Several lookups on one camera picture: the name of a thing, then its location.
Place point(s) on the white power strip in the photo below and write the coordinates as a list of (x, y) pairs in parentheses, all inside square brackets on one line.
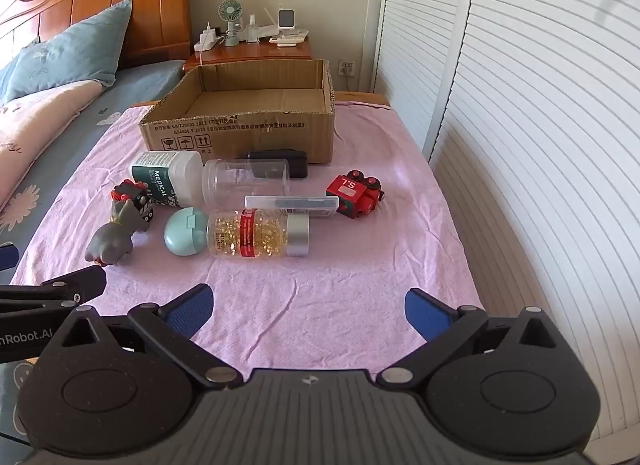
[(205, 42)]

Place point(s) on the black toy train red caps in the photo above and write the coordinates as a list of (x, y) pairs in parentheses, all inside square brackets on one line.
[(137, 195)]

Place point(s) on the blue pillow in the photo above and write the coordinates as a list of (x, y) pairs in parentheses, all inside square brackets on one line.
[(65, 55)]

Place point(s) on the brown cardboard box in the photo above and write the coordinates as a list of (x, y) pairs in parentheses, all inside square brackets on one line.
[(240, 137)]

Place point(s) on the grey toy animal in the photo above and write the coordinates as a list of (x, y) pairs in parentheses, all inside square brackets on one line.
[(112, 240)]

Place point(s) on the white remote control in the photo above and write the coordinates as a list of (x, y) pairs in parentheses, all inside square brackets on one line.
[(290, 38)]

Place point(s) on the white charger plug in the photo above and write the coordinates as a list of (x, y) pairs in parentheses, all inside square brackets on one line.
[(209, 31)]

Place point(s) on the small white screen device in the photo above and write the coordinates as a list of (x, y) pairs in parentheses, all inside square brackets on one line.
[(286, 17)]

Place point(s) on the clear empty plastic jar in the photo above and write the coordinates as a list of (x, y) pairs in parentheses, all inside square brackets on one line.
[(235, 182)]

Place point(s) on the small green desk fan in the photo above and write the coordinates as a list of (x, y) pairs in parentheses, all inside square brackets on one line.
[(230, 12)]

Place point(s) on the white bottle green label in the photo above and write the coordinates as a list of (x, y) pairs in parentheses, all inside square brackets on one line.
[(170, 175)]

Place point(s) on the grey-blue bed sheet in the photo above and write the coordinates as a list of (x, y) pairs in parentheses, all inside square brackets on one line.
[(130, 87)]

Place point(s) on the clear bottle golden capsules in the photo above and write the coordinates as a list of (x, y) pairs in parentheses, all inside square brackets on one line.
[(260, 235)]

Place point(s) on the black rectangular box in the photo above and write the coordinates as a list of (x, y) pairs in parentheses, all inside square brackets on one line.
[(299, 165)]

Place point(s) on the small red packet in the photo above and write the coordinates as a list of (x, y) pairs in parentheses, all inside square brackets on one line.
[(300, 205)]

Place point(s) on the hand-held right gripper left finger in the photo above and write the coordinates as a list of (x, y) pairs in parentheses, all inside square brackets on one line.
[(190, 310)]

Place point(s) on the pink cloth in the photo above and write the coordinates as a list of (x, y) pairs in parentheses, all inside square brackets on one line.
[(325, 270)]

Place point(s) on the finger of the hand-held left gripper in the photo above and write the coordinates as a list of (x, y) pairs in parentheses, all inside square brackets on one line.
[(7, 256), (75, 285)]

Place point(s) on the white wall outlet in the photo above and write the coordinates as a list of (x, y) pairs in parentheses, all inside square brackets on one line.
[(346, 68)]

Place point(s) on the wooden nightstand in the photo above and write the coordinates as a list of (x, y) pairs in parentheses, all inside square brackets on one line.
[(240, 52)]

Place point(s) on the mint green round case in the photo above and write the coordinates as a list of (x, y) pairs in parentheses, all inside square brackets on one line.
[(182, 235)]

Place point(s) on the white louvered closet door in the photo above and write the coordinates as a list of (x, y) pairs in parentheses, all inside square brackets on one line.
[(425, 45), (550, 170)]

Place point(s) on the small clear bottle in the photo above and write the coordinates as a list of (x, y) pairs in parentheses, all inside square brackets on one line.
[(251, 27)]

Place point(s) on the white folding desk lamp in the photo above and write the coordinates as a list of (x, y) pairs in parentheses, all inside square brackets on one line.
[(265, 34)]

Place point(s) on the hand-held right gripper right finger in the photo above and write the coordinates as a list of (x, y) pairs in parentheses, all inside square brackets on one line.
[(425, 315)]

